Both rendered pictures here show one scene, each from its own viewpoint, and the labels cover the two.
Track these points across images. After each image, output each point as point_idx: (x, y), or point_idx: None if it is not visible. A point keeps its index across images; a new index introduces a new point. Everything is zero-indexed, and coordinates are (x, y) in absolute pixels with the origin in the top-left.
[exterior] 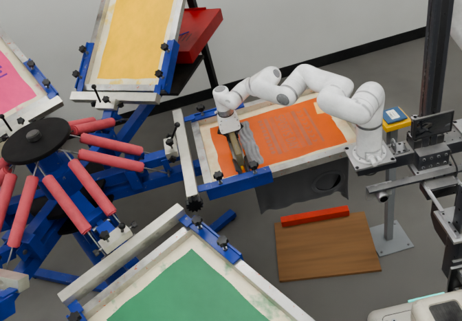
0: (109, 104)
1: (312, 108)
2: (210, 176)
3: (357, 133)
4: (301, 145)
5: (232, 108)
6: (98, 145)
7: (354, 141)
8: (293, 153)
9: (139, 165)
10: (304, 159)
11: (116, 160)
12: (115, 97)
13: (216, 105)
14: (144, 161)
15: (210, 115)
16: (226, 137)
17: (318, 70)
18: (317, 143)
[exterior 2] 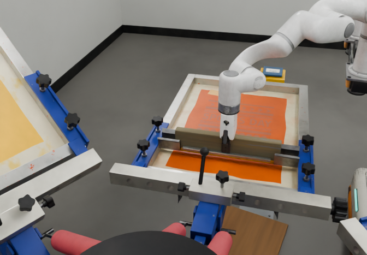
0: (28, 213)
1: (216, 97)
2: (282, 187)
3: None
4: (268, 119)
5: (262, 86)
6: None
7: (289, 96)
8: (277, 127)
9: (228, 235)
10: (303, 119)
11: (224, 244)
12: (16, 200)
13: (233, 98)
14: (201, 237)
15: (154, 150)
16: (229, 144)
17: None
18: (273, 111)
